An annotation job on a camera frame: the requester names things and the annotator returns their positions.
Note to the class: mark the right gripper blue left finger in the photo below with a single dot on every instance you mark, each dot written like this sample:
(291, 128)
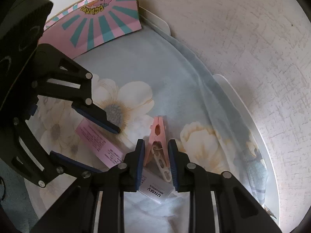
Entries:
(138, 163)

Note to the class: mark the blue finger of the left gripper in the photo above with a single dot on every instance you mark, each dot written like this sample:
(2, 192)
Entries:
(70, 166)
(96, 115)

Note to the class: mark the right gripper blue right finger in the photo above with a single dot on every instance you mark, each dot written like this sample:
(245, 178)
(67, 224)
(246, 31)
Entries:
(174, 163)

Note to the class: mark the pink clothespin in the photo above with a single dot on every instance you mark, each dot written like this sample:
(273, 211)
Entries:
(157, 149)

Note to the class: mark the long pink tube box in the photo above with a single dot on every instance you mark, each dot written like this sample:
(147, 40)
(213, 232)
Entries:
(152, 186)

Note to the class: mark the blue floral tablecloth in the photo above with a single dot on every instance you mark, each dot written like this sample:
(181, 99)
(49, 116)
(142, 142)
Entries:
(136, 78)

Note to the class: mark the pink teal cardboard box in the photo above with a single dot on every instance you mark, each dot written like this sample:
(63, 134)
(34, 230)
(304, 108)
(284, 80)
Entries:
(90, 23)

